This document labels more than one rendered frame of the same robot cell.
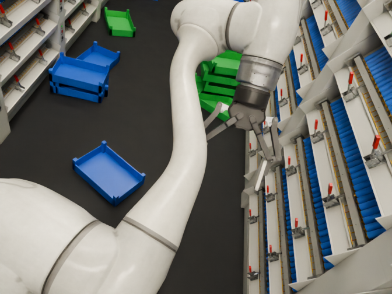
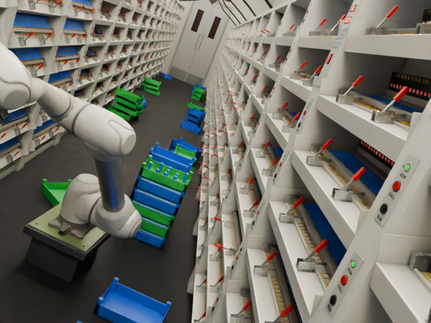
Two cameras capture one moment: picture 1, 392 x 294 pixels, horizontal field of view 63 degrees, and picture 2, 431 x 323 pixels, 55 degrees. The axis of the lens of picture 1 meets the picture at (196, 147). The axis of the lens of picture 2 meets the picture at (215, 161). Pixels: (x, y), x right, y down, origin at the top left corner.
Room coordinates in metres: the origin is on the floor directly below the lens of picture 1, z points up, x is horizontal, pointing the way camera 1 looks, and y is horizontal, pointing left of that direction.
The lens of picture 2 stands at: (1.61, 0.64, 1.29)
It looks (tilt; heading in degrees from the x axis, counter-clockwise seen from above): 15 degrees down; 182
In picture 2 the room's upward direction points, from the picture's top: 23 degrees clockwise
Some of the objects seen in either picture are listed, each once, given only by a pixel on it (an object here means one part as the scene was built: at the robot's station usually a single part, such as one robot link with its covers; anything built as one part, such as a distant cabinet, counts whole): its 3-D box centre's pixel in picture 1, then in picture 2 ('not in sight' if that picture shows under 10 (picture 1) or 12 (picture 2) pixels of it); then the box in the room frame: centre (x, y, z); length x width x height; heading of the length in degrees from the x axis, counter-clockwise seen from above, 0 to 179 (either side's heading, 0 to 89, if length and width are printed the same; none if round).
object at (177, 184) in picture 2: not in sight; (166, 173); (-0.84, 0.31, 0.44); 0.30 x 0.20 x 0.08; 95
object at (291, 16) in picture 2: not in sight; (252, 129); (-1.17, 0.70, 0.85); 0.20 x 0.09 x 1.69; 99
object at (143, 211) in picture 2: not in sight; (153, 206); (-0.84, 0.31, 0.20); 0.30 x 0.20 x 0.08; 95
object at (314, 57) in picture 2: not in sight; (265, 158); (-0.48, 0.80, 0.85); 0.20 x 0.09 x 1.69; 99
